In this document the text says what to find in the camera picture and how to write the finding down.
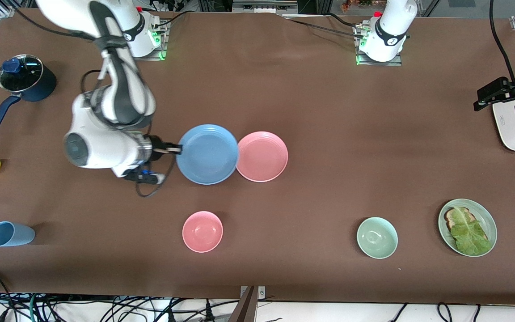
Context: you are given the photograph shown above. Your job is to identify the dark blue saucepan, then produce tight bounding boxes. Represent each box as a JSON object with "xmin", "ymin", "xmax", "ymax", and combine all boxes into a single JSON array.
[{"xmin": 0, "ymin": 54, "xmax": 57, "ymax": 132}]

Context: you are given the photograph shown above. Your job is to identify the green lettuce leaf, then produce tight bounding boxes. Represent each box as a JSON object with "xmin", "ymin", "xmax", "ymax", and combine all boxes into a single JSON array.
[{"xmin": 450, "ymin": 207, "xmax": 493, "ymax": 256}]

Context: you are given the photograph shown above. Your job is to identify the black right base cable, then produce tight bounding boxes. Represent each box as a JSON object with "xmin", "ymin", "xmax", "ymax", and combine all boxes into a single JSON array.
[{"xmin": 152, "ymin": 9, "xmax": 195, "ymax": 28}]

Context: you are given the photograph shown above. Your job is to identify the blue cup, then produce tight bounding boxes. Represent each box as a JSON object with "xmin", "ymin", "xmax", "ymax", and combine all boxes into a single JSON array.
[{"xmin": 0, "ymin": 221, "xmax": 35, "ymax": 247}]

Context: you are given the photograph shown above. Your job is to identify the green plate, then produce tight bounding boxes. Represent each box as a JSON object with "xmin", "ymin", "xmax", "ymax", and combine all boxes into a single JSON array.
[{"xmin": 438, "ymin": 199, "xmax": 498, "ymax": 258}]

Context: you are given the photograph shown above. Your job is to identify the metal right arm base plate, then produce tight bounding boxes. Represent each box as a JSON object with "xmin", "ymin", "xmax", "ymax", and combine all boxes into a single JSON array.
[{"xmin": 120, "ymin": 20, "xmax": 169, "ymax": 61}]

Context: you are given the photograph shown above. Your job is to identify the mint green bowl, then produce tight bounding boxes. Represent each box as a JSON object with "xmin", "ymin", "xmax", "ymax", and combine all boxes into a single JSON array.
[{"xmin": 357, "ymin": 217, "xmax": 398, "ymax": 259}]

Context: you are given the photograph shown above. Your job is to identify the toast slice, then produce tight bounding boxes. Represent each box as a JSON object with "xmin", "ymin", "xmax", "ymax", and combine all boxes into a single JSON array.
[{"xmin": 444, "ymin": 207, "xmax": 488, "ymax": 242}]

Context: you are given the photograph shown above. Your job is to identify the pink bowl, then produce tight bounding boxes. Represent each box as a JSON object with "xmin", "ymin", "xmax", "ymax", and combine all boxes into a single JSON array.
[{"xmin": 182, "ymin": 211, "xmax": 224, "ymax": 253}]

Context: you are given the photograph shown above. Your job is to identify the black base cable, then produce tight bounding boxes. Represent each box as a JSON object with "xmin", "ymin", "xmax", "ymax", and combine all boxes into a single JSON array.
[
  {"xmin": 284, "ymin": 13, "xmax": 362, "ymax": 38},
  {"xmin": 152, "ymin": 9, "xmax": 195, "ymax": 28}
]

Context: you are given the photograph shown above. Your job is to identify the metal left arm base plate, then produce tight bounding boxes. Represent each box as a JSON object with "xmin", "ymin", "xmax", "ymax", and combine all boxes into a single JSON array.
[{"xmin": 355, "ymin": 25, "xmax": 402, "ymax": 67}]

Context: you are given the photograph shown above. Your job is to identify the metal table edge bracket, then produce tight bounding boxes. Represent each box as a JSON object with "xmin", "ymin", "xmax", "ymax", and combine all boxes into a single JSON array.
[{"xmin": 240, "ymin": 285, "xmax": 266, "ymax": 322}]

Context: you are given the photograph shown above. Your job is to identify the blue plate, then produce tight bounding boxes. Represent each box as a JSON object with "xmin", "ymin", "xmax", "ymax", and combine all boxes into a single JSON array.
[{"xmin": 176, "ymin": 124, "xmax": 239, "ymax": 185}]

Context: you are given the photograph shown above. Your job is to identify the brown table cloth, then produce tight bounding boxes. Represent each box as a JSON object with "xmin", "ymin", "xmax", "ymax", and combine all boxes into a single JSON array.
[{"xmin": 0, "ymin": 7, "xmax": 515, "ymax": 305}]

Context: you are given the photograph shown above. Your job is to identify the black left base cable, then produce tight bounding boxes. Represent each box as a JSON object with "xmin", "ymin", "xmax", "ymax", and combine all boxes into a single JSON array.
[{"xmin": 284, "ymin": 13, "xmax": 362, "ymax": 38}]

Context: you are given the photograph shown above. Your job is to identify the pink plate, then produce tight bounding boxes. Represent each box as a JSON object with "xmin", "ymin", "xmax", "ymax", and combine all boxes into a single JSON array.
[{"xmin": 236, "ymin": 131, "xmax": 288, "ymax": 182}]

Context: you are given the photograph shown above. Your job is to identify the glass lid with blue knob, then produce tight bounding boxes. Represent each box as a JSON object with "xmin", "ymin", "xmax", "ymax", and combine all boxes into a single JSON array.
[{"xmin": 0, "ymin": 55, "xmax": 43, "ymax": 92}]

